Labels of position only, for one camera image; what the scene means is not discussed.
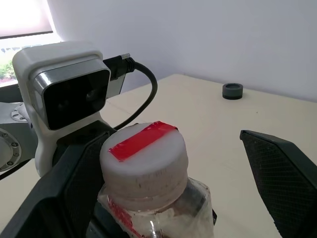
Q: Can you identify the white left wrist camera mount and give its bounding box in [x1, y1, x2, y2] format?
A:
[12, 41, 127, 177]

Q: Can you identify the dark grey round puck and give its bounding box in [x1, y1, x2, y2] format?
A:
[222, 83, 244, 100]

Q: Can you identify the white cap with red tape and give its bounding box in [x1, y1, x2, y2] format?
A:
[100, 120, 189, 199]

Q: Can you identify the window with white blind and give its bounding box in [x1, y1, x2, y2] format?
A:
[0, 0, 62, 87]

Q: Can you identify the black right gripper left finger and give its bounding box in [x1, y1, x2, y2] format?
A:
[0, 131, 111, 238]

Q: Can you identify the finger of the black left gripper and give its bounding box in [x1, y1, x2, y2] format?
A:
[210, 207, 218, 226]
[85, 202, 124, 238]

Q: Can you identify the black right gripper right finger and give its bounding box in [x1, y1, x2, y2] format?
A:
[239, 129, 317, 238]

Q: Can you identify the clear plastic drink bottle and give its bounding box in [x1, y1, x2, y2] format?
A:
[98, 177, 217, 238]

